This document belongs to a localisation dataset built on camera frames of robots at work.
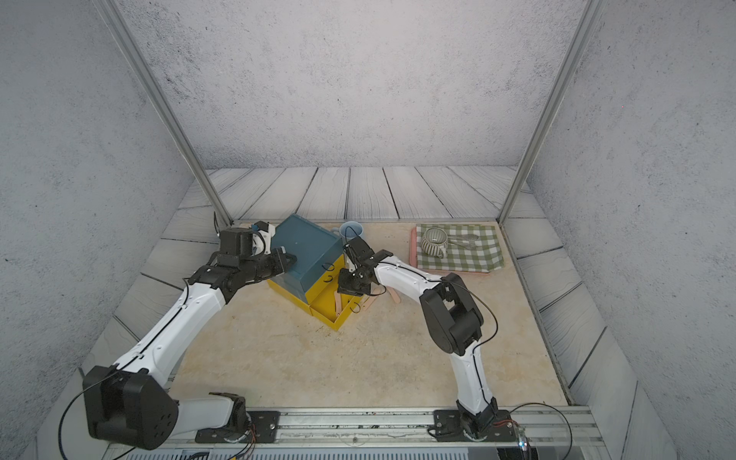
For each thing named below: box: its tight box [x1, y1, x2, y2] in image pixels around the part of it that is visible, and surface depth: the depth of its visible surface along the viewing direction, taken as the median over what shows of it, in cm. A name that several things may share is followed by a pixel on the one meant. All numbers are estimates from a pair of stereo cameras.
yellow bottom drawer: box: [305, 270, 364, 331], surface depth 95 cm
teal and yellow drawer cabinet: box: [266, 213, 364, 331], surface depth 90 cm
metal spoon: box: [447, 233, 480, 251], surface depth 117 cm
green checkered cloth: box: [415, 223, 506, 274], surface depth 110 cm
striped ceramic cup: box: [421, 227, 449, 259], surface depth 107 cm
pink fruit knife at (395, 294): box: [387, 285, 402, 304], surface depth 67 cm
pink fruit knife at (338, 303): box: [334, 290, 343, 317], surface depth 98 cm
